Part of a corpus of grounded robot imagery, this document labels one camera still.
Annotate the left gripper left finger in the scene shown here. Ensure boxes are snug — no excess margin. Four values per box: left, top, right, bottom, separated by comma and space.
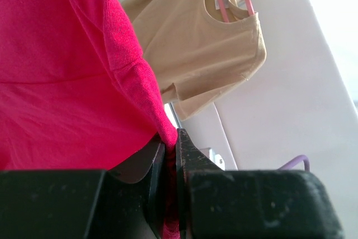
1, 135, 165, 238

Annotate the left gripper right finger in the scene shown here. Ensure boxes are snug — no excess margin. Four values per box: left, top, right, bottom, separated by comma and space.
176, 129, 344, 238

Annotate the red t-shirt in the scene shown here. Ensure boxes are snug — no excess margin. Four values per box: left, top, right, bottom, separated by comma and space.
1, 0, 181, 238

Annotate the beige tank top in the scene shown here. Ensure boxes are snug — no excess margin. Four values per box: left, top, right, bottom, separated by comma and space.
121, 0, 266, 120

